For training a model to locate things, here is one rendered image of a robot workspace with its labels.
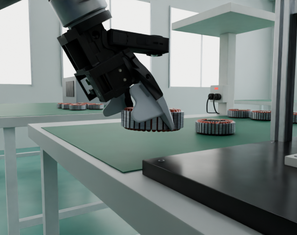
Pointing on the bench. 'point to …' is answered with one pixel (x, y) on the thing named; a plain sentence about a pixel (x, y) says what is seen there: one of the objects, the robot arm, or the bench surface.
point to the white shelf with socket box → (225, 42)
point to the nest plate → (295, 160)
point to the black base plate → (241, 183)
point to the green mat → (156, 140)
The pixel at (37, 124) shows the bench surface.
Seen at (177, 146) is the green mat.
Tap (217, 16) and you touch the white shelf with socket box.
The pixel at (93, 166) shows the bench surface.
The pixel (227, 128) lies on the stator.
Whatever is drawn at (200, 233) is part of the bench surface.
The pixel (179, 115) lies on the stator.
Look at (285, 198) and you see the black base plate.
